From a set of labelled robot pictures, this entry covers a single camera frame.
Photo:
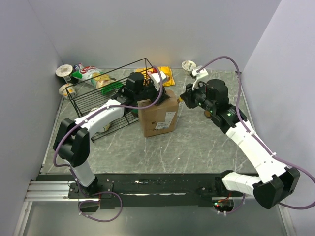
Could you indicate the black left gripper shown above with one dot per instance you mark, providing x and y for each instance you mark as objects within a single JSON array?
[{"x": 164, "y": 97}]

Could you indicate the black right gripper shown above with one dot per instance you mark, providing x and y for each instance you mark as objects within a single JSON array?
[{"x": 188, "y": 96}]

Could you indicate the brown cardboard express box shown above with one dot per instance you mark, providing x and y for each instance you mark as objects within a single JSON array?
[{"x": 160, "y": 119}]

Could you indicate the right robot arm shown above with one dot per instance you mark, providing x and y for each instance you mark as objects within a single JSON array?
[{"x": 275, "y": 180}]

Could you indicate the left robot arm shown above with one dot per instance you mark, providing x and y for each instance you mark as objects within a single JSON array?
[{"x": 72, "y": 143}]

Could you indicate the white yogurt cup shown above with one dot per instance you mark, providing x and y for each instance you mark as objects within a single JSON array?
[{"x": 188, "y": 66}]

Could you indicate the orange label tin can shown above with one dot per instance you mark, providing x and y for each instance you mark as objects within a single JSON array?
[{"x": 207, "y": 114}]

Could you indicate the yellow chips bag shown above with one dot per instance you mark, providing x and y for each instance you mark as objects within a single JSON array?
[{"x": 166, "y": 70}]

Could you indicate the green wrapped round package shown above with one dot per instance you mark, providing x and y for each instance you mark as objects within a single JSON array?
[{"x": 111, "y": 87}]

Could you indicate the white green bowl container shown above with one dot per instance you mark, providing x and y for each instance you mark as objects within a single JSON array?
[{"x": 106, "y": 127}]

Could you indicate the green white cassava chips bag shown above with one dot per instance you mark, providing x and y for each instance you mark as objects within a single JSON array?
[{"x": 93, "y": 76}]

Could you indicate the blue white small can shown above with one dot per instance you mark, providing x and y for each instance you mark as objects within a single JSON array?
[{"x": 78, "y": 67}]

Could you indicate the white yellow noodle cup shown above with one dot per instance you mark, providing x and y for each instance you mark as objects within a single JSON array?
[{"x": 67, "y": 91}]

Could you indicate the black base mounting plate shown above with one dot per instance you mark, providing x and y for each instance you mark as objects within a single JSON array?
[{"x": 117, "y": 201}]

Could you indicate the white cup brown lid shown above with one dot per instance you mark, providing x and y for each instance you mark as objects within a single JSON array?
[{"x": 65, "y": 71}]

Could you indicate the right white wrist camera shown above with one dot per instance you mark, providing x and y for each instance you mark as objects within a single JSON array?
[{"x": 199, "y": 75}]

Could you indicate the black wire rack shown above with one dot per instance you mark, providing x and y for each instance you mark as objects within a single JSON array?
[{"x": 92, "y": 97}]

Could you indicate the aluminium rail frame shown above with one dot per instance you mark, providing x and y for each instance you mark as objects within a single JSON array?
[{"x": 46, "y": 190}]

